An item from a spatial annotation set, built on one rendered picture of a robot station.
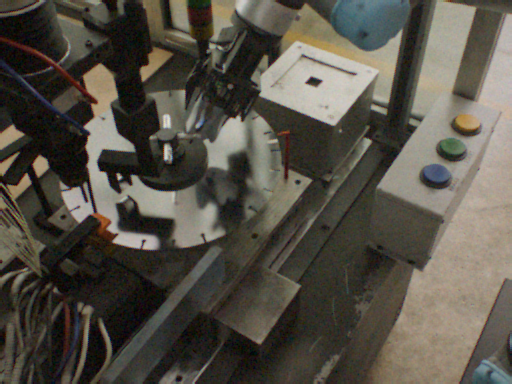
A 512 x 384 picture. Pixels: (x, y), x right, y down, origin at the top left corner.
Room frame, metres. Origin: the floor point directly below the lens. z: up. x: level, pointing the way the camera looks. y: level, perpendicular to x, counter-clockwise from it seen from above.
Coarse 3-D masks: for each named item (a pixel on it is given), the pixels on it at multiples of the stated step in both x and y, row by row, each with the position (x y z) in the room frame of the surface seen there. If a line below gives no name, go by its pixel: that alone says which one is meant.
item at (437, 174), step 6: (426, 168) 0.64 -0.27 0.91; (432, 168) 0.64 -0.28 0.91; (438, 168) 0.64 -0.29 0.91; (444, 168) 0.64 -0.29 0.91; (426, 174) 0.63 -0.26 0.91; (432, 174) 0.63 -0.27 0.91; (438, 174) 0.63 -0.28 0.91; (444, 174) 0.63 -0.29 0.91; (426, 180) 0.62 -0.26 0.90; (432, 180) 0.62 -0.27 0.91; (438, 180) 0.61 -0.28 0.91; (444, 180) 0.61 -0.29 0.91
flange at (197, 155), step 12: (180, 132) 0.68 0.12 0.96; (156, 144) 0.64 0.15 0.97; (180, 144) 0.64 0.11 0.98; (204, 144) 0.65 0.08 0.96; (180, 156) 0.62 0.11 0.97; (192, 156) 0.63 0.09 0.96; (204, 156) 0.63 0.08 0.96; (168, 168) 0.60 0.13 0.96; (180, 168) 0.60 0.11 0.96; (192, 168) 0.60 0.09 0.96; (204, 168) 0.61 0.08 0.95; (144, 180) 0.59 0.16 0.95; (156, 180) 0.58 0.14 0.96; (168, 180) 0.58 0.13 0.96; (180, 180) 0.58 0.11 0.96; (192, 180) 0.59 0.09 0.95
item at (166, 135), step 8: (168, 120) 0.67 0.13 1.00; (168, 128) 0.64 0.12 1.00; (152, 136) 0.63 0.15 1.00; (160, 136) 0.63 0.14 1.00; (168, 136) 0.63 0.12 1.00; (176, 136) 0.63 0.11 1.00; (184, 136) 0.63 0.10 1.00; (192, 136) 0.63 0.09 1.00; (200, 136) 0.63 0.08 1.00; (160, 144) 0.62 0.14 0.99; (168, 144) 0.61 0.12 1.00; (176, 144) 0.62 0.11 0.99; (168, 152) 0.60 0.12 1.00; (168, 160) 0.58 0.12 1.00
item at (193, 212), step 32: (160, 96) 0.78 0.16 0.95; (96, 128) 0.71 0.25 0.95; (224, 128) 0.70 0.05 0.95; (256, 128) 0.70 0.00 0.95; (96, 160) 0.63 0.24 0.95; (224, 160) 0.63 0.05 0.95; (256, 160) 0.63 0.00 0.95; (64, 192) 0.57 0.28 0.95; (96, 192) 0.57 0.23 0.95; (128, 192) 0.57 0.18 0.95; (160, 192) 0.57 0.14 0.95; (192, 192) 0.57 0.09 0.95; (224, 192) 0.56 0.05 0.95; (256, 192) 0.56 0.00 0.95; (128, 224) 0.51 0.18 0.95; (160, 224) 0.51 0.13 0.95; (192, 224) 0.51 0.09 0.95; (224, 224) 0.51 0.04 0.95
